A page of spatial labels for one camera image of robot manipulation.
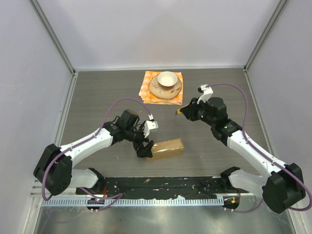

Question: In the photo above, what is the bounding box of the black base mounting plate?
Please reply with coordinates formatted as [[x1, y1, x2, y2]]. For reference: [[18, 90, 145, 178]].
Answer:
[[75, 175, 251, 199]]

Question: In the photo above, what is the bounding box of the slotted grey cable duct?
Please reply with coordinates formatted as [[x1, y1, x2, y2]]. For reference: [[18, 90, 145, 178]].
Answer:
[[41, 196, 224, 207]]

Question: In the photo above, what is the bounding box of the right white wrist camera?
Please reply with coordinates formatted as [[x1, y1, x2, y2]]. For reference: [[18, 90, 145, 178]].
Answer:
[[197, 84, 213, 104]]

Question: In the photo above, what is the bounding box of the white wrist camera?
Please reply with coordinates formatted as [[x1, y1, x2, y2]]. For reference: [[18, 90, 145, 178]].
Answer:
[[197, 84, 213, 104], [143, 120, 158, 138]]

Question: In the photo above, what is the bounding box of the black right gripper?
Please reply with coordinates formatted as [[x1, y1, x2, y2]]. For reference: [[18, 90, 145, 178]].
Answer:
[[181, 97, 216, 127]]

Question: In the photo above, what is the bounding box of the white ceramic tea cup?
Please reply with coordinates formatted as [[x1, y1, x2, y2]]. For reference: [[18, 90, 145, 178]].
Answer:
[[157, 71, 177, 87]]

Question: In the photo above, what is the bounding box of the orange checkered cloth napkin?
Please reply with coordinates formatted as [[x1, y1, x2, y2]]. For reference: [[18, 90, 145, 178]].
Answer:
[[138, 71, 183, 105]]

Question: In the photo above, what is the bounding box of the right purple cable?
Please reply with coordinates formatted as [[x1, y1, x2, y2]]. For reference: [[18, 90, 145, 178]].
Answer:
[[207, 82, 312, 212]]

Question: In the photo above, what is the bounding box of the beige floral saucer plate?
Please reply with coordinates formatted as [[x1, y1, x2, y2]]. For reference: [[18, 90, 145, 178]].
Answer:
[[148, 73, 183, 99]]

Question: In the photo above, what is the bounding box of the brown cardboard express box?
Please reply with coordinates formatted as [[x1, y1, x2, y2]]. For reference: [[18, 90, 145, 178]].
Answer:
[[146, 138, 184, 161]]

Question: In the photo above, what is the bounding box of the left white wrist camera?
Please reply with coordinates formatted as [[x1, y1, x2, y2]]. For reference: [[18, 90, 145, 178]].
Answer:
[[143, 120, 158, 138]]

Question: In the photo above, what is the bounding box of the yellow utility knife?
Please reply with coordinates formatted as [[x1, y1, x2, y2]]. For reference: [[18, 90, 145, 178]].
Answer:
[[175, 109, 182, 115]]

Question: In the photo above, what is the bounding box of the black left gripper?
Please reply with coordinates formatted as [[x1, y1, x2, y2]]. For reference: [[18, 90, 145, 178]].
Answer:
[[125, 124, 154, 157]]

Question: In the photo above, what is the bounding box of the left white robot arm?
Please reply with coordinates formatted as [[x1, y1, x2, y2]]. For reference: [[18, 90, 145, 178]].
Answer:
[[33, 110, 158, 200]]

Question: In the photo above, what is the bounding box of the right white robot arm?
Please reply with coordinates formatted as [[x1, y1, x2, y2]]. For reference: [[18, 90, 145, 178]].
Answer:
[[176, 97, 312, 214]]

